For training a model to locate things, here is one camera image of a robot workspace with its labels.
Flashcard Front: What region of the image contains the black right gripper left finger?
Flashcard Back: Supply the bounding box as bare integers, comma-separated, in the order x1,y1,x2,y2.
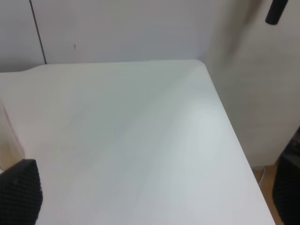
0,159,43,225

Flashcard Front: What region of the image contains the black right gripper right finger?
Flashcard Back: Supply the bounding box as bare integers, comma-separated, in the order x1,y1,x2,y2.
273,130,300,225

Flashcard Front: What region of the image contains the clear plastic drink bottle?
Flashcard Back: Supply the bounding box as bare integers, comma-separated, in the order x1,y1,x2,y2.
0,100,25,171

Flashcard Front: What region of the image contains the black cylinder at top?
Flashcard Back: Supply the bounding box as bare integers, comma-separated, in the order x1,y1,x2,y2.
265,0,288,25

